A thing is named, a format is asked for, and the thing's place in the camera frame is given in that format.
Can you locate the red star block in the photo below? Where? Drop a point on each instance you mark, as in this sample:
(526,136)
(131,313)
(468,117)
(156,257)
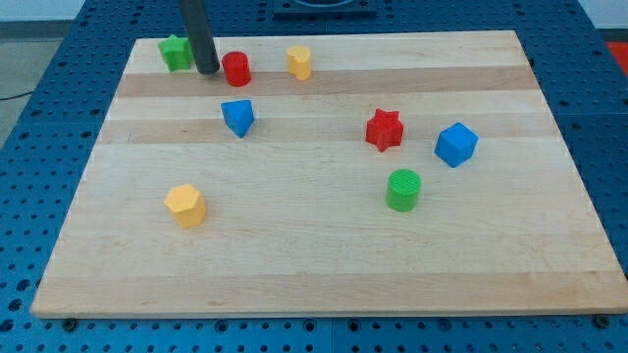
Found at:
(384,129)

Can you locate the green star block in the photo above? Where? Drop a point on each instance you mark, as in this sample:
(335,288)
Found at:
(176,53)

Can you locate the wooden board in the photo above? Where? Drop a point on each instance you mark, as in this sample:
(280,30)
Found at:
(297,224)

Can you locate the green cylinder block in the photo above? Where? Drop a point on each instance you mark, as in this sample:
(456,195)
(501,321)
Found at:
(403,189)

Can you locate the blue triangle block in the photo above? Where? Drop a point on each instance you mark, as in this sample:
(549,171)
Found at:
(238,116)

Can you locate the yellow heart block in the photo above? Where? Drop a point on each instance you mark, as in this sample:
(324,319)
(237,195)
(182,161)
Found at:
(299,62)

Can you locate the yellow hexagon block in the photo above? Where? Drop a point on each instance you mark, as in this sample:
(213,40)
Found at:
(186,205)

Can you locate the red cylinder block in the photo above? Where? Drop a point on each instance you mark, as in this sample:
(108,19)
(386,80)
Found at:
(236,68)

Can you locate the blue cube block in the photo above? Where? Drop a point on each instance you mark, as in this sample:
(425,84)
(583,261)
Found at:
(456,144)

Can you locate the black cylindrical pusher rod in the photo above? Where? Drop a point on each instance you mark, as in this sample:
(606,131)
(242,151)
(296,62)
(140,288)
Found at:
(198,30)

